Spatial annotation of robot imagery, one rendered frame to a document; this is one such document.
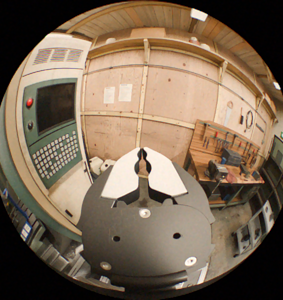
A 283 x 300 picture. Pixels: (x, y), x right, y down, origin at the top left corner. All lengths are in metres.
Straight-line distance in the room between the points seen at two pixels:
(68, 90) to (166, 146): 1.57
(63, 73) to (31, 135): 0.44
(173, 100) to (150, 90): 0.38
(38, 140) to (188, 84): 1.76
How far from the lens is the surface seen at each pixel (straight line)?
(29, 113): 0.65
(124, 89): 1.68
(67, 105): 0.76
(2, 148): 0.24
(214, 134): 1.73
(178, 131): 1.62
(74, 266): 0.87
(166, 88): 1.56
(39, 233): 1.00
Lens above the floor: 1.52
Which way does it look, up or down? 29 degrees down
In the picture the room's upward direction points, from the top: 7 degrees clockwise
